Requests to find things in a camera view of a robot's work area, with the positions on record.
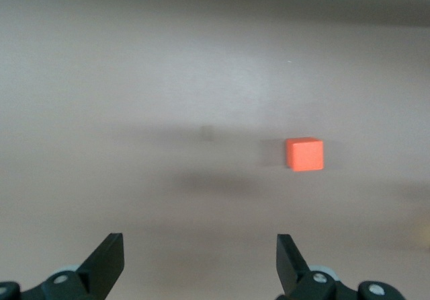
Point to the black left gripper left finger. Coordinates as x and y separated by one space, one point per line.
97 273

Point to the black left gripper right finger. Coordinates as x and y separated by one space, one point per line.
302 276

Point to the orange block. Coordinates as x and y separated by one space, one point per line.
305 154

